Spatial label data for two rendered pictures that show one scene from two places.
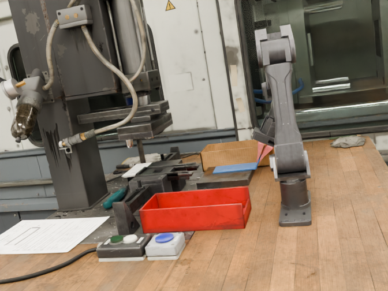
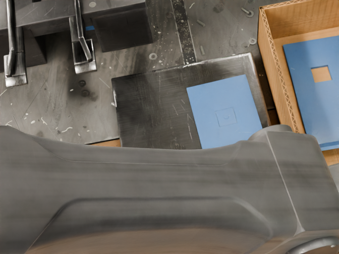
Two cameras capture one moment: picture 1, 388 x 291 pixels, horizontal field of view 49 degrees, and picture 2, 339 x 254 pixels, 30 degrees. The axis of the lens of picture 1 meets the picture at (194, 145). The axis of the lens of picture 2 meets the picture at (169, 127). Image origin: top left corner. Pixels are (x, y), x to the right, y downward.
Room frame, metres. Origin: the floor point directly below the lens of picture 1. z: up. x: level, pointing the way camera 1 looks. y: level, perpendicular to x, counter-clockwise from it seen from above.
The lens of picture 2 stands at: (1.18, -0.38, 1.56)
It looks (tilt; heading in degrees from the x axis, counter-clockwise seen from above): 64 degrees down; 74
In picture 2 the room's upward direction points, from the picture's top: 12 degrees counter-clockwise
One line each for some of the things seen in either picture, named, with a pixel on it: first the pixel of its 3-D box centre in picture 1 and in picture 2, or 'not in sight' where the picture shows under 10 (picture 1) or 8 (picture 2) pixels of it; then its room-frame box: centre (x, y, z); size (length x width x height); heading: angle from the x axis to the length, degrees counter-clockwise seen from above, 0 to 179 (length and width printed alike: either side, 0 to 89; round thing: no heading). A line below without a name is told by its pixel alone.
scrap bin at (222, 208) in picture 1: (196, 209); not in sight; (0.99, 0.02, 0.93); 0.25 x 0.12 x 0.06; 73
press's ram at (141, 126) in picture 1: (117, 94); not in sight; (1.23, 0.19, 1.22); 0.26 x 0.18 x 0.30; 73
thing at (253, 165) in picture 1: (237, 163); (232, 135); (1.32, -0.13, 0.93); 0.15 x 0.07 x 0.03; 76
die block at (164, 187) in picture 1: (159, 185); (64, 8); (1.22, 0.12, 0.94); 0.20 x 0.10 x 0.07; 163
